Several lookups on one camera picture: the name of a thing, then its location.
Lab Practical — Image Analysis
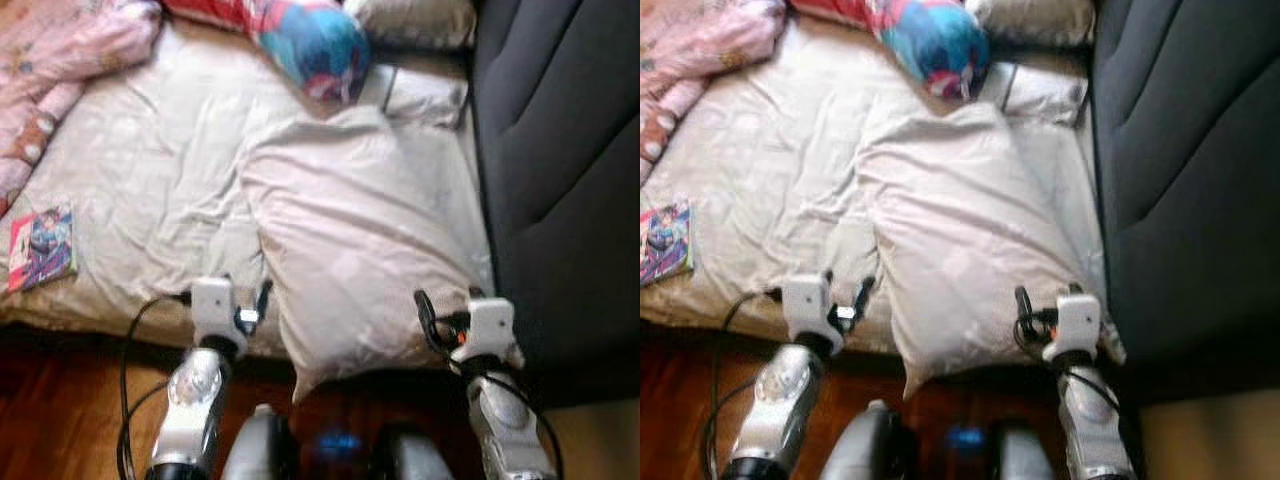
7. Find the large beige pillow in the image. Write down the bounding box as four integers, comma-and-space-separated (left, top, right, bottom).
240, 105, 526, 404
858, 100, 1126, 399

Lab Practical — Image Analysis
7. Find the colourful comic book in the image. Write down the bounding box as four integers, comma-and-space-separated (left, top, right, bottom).
640, 198, 694, 288
5, 205, 78, 293

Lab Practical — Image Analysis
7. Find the pink cartoon print quilt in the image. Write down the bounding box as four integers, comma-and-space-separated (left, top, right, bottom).
640, 0, 788, 186
0, 0, 163, 216

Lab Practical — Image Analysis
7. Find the silver left robot leg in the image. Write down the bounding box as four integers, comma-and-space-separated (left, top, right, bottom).
220, 403, 299, 480
820, 400, 916, 480

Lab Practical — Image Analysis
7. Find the silver robot leg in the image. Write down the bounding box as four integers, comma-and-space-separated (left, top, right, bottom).
820, 400, 916, 480
370, 425, 456, 480
220, 403, 299, 480
990, 420, 1059, 480

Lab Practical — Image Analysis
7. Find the silver right robot leg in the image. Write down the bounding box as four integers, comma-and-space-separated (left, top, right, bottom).
370, 425, 456, 480
990, 420, 1059, 480

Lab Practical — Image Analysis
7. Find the beige floral duvet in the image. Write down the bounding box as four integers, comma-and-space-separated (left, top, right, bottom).
640, 20, 1111, 356
0, 20, 496, 361

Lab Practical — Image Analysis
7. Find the dark grey upholstered chair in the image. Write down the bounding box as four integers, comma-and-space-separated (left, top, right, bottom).
470, 0, 640, 406
1090, 0, 1280, 406

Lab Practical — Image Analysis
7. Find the small white pillow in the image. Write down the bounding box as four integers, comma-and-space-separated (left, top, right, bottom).
985, 60, 1091, 126
355, 62, 471, 129

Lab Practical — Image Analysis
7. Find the red white blue striped pillow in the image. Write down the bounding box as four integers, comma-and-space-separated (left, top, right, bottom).
790, 0, 993, 101
160, 0, 373, 106

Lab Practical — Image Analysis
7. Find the light grey pillow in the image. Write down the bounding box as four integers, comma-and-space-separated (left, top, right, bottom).
965, 0, 1096, 48
343, 0, 478, 51

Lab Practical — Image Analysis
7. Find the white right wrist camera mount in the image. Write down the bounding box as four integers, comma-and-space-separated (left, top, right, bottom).
450, 297, 516, 366
1042, 290, 1101, 363

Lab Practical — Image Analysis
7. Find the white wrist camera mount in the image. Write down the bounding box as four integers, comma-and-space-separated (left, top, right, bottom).
450, 297, 516, 366
190, 277, 251, 351
1042, 290, 1101, 363
782, 273, 844, 351

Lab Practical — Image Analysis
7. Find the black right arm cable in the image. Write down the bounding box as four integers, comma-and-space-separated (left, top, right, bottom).
1013, 285, 1139, 480
414, 289, 563, 480

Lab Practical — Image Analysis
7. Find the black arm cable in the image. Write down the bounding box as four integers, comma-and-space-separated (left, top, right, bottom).
115, 292, 193, 480
1013, 285, 1139, 480
700, 290, 786, 480
414, 289, 563, 480

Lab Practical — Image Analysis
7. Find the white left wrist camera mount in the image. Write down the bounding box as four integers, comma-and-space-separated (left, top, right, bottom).
782, 273, 844, 351
190, 277, 251, 351

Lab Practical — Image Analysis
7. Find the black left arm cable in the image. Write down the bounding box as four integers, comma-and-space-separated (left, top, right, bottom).
115, 292, 193, 480
700, 290, 786, 480

